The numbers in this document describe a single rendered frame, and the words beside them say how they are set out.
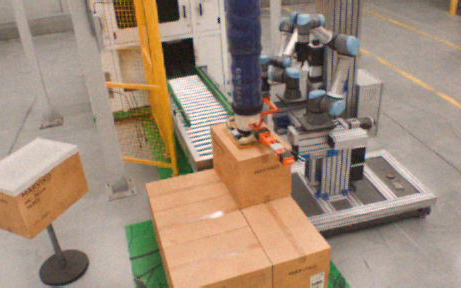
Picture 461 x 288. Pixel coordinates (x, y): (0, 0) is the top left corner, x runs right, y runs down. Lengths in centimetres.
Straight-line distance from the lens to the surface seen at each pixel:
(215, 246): 276
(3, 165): 321
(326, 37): 289
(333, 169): 357
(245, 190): 296
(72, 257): 375
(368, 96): 333
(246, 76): 282
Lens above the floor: 241
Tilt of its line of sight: 29 degrees down
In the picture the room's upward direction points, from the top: 4 degrees counter-clockwise
